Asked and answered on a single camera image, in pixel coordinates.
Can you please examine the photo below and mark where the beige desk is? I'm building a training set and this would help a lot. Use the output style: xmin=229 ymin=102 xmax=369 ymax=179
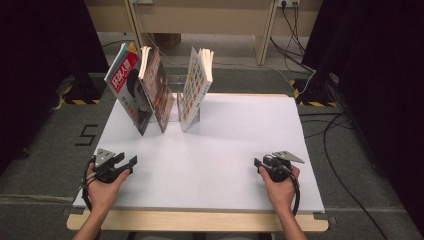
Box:
xmin=83 ymin=0 xmax=324 ymax=67

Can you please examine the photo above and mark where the person's right hand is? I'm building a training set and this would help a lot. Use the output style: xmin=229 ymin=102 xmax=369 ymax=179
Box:
xmin=259 ymin=164 xmax=301 ymax=213

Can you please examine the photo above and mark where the hand-held gripper cable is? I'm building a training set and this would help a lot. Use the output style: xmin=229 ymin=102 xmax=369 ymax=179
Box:
xmin=287 ymin=172 xmax=301 ymax=216
xmin=80 ymin=158 xmax=98 ymax=212

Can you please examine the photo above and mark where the pale cloth strip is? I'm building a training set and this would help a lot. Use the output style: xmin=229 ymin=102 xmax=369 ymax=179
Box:
xmin=49 ymin=74 xmax=76 ymax=113

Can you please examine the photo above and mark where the right hand-held gripper cable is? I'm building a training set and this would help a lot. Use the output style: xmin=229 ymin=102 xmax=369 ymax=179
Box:
xmin=287 ymin=172 xmax=301 ymax=216

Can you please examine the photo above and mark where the black and red magazine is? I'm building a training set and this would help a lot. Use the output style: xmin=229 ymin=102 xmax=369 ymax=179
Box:
xmin=103 ymin=41 xmax=154 ymax=137

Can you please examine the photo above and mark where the black stand base striped tape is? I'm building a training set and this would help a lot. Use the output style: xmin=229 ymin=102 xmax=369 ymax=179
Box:
xmin=289 ymin=71 xmax=339 ymax=108
xmin=63 ymin=73 xmax=110 ymax=106

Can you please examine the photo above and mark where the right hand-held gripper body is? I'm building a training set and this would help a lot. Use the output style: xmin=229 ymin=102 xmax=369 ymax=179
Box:
xmin=266 ymin=150 xmax=305 ymax=183

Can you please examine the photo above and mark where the white table cover sheet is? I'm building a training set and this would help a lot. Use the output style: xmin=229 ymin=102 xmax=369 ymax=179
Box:
xmin=72 ymin=92 xmax=326 ymax=214

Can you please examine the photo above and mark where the black floor cable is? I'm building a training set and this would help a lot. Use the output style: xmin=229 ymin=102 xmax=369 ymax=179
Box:
xmin=298 ymin=111 xmax=391 ymax=240
xmin=99 ymin=39 xmax=134 ymax=52

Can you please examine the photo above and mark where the grey table bracket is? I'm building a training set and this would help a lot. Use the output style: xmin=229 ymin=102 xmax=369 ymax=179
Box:
xmin=61 ymin=206 xmax=84 ymax=218
xmin=313 ymin=212 xmax=338 ymax=225

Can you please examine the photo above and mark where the white book with picture grid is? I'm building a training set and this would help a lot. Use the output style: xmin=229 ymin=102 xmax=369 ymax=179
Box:
xmin=178 ymin=46 xmax=215 ymax=133

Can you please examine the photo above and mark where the magazine with purple back cover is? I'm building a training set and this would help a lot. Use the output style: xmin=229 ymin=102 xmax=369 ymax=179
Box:
xmin=141 ymin=46 xmax=176 ymax=134

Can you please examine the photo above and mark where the black curtain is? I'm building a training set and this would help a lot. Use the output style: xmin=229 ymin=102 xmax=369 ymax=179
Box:
xmin=0 ymin=0 xmax=112 ymax=176
xmin=300 ymin=0 xmax=424 ymax=236

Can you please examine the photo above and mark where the wooden table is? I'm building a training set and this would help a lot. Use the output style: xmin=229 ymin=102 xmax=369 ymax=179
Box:
xmin=66 ymin=92 xmax=330 ymax=233

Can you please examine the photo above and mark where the person's left hand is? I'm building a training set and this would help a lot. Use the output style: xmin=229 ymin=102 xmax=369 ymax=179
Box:
xmin=85 ymin=164 xmax=131 ymax=215

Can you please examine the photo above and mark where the white floor cable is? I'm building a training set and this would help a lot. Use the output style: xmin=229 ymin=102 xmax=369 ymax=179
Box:
xmin=145 ymin=32 xmax=317 ymax=98

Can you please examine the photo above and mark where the black power cable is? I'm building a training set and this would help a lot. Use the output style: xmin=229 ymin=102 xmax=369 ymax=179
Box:
xmin=269 ymin=36 xmax=316 ymax=74
xmin=280 ymin=0 xmax=308 ymax=56

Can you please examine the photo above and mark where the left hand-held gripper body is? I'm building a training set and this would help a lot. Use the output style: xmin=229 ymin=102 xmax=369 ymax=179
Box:
xmin=90 ymin=148 xmax=125 ymax=184

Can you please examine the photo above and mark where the clear acrylic book rack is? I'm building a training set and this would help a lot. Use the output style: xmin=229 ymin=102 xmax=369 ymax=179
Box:
xmin=133 ymin=74 xmax=202 ymax=124

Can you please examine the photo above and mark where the left hand-held gripper cable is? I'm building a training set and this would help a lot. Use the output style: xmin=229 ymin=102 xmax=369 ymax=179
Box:
xmin=80 ymin=158 xmax=98 ymax=212

